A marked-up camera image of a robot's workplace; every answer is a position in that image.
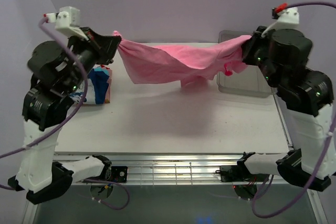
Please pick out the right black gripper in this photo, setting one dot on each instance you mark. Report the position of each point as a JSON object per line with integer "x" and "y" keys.
{"x": 256, "y": 38}

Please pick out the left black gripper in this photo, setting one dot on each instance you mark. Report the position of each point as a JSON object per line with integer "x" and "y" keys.
{"x": 106, "y": 46}

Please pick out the pink t shirt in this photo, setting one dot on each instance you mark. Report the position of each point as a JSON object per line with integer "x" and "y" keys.
{"x": 168, "y": 63}

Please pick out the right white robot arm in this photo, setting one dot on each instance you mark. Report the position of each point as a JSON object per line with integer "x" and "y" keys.
{"x": 282, "y": 56}

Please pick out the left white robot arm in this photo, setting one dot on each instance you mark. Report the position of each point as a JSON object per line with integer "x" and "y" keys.
{"x": 45, "y": 110}

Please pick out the folded blue printed t shirt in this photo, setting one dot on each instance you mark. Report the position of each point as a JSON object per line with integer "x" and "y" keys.
{"x": 97, "y": 87}

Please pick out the clear plastic bin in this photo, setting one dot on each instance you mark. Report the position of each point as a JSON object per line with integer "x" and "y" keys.
{"x": 250, "y": 83}

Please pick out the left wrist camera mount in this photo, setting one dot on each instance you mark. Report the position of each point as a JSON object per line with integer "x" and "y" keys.
{"x": 67, "y": 22}

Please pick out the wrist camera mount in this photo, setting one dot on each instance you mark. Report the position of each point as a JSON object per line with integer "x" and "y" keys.
{"x": 285, "y": 18}
{"x": 67, "y": 22}

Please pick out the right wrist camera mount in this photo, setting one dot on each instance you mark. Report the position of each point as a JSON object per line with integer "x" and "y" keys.
{"x": 285, "y": 18}

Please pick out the aluminium rail frame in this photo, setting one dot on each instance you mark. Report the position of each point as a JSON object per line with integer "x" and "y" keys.
{"x": 172, "y": 170}

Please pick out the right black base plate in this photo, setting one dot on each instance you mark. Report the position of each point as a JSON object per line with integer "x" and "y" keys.
{"x": 233, "y": 173}

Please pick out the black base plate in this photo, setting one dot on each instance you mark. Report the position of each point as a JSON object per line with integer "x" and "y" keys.
{"x": 233, "y": 173}
{"x": 117, "y": 174}

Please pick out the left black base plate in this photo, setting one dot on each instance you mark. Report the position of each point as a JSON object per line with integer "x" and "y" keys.
{"x": 117, "y": 174}

